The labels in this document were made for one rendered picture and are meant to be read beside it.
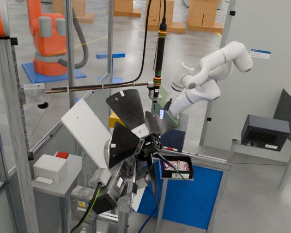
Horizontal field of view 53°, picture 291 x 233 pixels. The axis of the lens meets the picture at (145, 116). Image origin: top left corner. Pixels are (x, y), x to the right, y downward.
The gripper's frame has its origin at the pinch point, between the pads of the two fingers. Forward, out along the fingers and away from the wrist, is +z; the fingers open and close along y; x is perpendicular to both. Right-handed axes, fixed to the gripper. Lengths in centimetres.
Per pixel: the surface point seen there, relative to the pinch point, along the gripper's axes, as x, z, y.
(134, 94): -21.2, -6.5, 15.1
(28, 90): -62, -11, 62
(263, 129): 62, -13, -5
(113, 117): -30.1, 31.5, -8.8
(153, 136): -1.1, 3.9, 30.9
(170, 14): -71, 112, -728
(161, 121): 1.3, 9.6, 2.6
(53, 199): -46, 104, 22
